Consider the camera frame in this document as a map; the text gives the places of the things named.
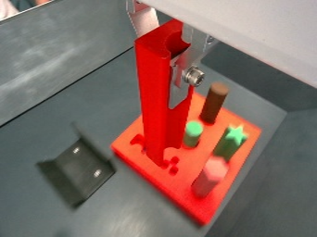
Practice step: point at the red arch object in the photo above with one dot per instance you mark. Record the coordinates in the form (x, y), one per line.
(163, 122)

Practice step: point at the pink hexagon peg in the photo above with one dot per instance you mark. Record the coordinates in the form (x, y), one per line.
(210, 176)

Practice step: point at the green round peg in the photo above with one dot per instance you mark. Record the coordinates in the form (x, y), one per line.
(192, 132)

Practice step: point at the red peg board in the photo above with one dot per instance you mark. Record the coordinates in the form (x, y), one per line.
(183, 163)

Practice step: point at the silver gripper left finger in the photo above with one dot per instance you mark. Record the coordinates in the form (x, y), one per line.
(143, 17)

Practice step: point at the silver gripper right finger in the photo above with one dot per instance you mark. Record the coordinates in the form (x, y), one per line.
(185, 73)

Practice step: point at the black arch holder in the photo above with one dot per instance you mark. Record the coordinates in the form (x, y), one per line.
(78, 170)

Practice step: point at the brown round peg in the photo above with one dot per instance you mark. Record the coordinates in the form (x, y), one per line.
(218, 92)

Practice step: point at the green star peg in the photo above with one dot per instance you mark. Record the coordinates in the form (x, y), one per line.
(230, 142)

